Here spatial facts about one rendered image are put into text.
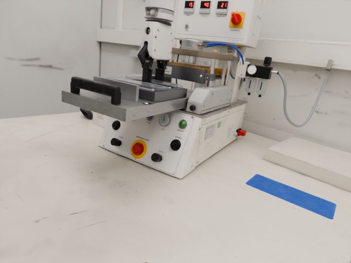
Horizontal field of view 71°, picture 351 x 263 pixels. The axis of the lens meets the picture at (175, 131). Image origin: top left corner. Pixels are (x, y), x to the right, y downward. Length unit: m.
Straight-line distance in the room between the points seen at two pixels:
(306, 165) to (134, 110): 0.63
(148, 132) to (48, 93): 1.51
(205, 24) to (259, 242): 0.82
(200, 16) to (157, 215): 0.80
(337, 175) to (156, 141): 0.58
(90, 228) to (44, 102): 1.75
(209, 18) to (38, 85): 1.48
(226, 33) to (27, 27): 1.48
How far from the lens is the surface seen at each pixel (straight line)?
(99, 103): 0.59
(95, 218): 0.57
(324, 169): 0.95
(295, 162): 0.97
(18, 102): 2.15
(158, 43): 0.74
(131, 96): 0.62
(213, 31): 1.07
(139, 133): 0.81
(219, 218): 0.60
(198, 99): 0.74
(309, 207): 0.77
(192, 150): 0.73
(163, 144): 0.75
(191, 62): 0.94
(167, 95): 0.67
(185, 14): 1.14
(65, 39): 2.22
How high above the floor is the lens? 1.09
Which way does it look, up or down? 17 degrees down
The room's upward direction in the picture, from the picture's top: 7 degrees clockwise
